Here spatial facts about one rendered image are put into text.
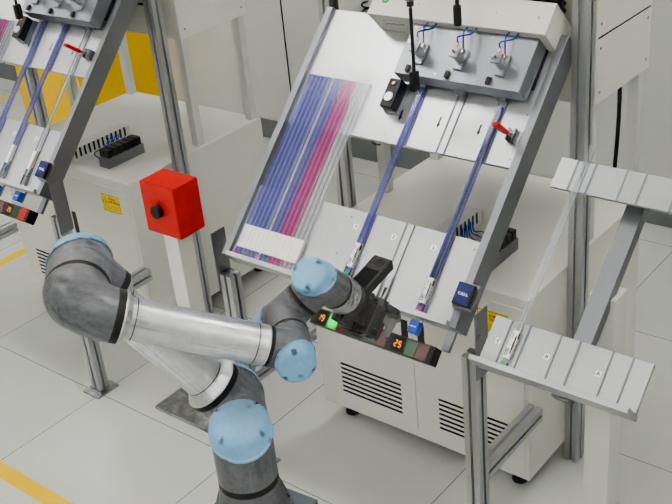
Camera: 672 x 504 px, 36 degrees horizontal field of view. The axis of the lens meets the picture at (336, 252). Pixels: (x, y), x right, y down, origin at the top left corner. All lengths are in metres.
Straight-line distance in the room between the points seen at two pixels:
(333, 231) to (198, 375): 0.64
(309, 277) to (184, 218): 1.08
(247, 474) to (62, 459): 1.39
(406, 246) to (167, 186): 0.83
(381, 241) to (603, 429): 0.65
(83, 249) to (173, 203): 1.06
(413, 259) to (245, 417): 0.62
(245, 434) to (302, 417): 1.31
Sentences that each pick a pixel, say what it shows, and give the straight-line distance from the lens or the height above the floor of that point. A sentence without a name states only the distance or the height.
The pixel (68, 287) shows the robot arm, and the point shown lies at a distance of 1.80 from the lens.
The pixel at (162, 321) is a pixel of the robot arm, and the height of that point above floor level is 1.03.
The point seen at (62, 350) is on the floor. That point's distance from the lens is 3.79.
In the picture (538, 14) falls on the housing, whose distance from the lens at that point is 2.41.
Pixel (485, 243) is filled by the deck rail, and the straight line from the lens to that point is 2.28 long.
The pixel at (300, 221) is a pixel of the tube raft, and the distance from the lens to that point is 2.54.
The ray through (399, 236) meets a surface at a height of 0.83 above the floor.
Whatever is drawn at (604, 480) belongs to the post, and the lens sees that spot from 2.44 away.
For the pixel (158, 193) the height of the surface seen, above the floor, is 0.76.
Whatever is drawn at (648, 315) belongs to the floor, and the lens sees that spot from 3.67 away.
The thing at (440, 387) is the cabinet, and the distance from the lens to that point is 2.84.
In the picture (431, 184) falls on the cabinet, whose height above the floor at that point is 0.62.
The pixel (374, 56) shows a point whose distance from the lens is 2.65.
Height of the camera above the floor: 1.94
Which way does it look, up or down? 28 degrees down
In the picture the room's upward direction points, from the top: 6 degrees counter-clockwise
